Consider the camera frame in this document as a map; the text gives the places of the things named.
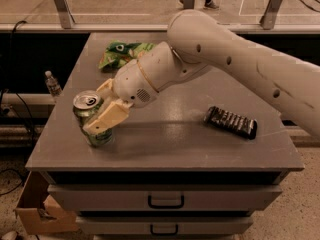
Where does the upper grey drawer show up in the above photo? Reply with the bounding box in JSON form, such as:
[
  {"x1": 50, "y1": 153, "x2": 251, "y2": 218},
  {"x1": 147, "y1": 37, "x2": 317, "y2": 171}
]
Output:
[{"x1": 48, "y1": 184, "x2": 282, "y2": 212}]

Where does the grey drawer cabinet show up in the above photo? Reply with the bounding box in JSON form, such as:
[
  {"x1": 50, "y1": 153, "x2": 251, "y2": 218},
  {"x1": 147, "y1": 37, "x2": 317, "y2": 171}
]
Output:
[{"x1": 27, "y1": 33, "x2": 303, "y2": 240}]

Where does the grey drawer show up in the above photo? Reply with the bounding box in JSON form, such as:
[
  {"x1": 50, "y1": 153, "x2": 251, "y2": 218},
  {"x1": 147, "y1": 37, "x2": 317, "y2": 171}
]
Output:
[
  {"x1": 76, "y1": 217, "x2": 253, "y2": 236},
  {"x1": 48, "y1": 184, "x2": 282, "y2": 212}
]

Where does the right metal railing post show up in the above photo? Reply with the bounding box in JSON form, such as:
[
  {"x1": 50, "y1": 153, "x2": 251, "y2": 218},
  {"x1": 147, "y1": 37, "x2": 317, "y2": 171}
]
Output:
[{"x1": 260, "y1": 0, "x2": 283, "y2": 30}]

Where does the green soda can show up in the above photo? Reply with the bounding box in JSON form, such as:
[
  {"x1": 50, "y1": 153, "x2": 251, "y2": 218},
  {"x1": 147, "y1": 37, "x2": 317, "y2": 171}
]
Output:
[{"x1": 73, "y1": 90, "x2": 112, "y2": 147}]

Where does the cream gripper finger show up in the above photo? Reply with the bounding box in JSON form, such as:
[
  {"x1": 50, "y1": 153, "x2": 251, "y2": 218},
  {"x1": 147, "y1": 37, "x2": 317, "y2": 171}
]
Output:
[
  {"x1": 83, "y1": 99, "x2": 130, "y2": 135},
  {"x1": 96, "y1": 78, "x2": 114, "y2": 99}
]

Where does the black lower drawer handle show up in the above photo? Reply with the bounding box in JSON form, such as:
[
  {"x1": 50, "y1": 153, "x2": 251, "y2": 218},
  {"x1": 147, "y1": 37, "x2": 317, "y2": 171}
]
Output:
[{"x1": 150, "y1": 225, "x2": 179, "y2": 236}]

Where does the black upper drawer handle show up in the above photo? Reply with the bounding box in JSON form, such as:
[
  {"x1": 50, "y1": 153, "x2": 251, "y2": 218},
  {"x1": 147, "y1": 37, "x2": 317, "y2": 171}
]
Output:
[{"x1": 147, "y1": 195, "x2": 185, "y2": 209}]

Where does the clear plastic water bottle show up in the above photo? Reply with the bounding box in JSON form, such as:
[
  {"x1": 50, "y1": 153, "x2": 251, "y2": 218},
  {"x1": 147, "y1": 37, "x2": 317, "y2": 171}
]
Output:
[{"x1": 45, "y1": 71, "x2": 62, "y2": 97}]

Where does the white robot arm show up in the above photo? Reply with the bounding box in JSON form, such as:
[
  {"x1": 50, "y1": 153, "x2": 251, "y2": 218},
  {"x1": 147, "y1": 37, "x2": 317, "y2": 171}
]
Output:
[{"x1": 83, "y1": 10, "x2": 320, "y2": 137}]

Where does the black cable left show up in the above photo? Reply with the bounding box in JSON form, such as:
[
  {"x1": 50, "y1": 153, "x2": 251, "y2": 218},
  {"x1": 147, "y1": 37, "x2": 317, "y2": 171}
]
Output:
[{"x1": 0, "y1": 19, "x2": 40, "y2": 142}]

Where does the brown cardboard box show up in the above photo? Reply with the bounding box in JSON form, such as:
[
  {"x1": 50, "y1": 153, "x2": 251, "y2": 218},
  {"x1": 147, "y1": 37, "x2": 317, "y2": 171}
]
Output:
[{"x1": 15, "y1": 172, "x2": 79, "y2": 235}]

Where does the black drawer handle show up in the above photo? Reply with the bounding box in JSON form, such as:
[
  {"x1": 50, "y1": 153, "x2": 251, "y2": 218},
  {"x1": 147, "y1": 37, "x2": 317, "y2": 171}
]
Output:
[
  {"x1": 147, "y1": 195, "x2": 185, "y2": 209},
  {"x1": 150, "y1": 225, "x2": 179, "y2": 236}
]

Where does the lower grey drawer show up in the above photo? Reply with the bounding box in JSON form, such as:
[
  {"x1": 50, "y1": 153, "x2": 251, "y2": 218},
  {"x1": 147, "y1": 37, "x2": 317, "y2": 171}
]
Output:
[{"x1": 76, "y1": 217, "x2": 253, "y2": 236}]

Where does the left metal railing post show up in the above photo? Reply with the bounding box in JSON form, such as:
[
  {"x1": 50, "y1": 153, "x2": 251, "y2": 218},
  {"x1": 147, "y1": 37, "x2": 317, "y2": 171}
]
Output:
[{"x1": 53, "y1": 0, "x2": 74, "y2": 29}]

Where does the green chip bag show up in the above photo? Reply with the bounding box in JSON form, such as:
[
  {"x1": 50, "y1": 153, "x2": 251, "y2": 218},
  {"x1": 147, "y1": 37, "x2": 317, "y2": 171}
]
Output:
[{"x1": 98, "y1": 41, "x2": 155, "y2": 70}]

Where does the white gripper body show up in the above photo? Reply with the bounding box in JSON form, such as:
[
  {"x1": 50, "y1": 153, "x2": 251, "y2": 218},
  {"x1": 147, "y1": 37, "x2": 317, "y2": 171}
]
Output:
[{"x1": 113, "y1": 60, "x2": 158, "y2": 108}]

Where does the black snack bar wrapper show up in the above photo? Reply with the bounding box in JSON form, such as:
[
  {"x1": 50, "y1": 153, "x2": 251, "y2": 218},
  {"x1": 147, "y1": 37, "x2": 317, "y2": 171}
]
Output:
[{"x1": 203, "y1": 106, "x2": 258, "y2": 140}]

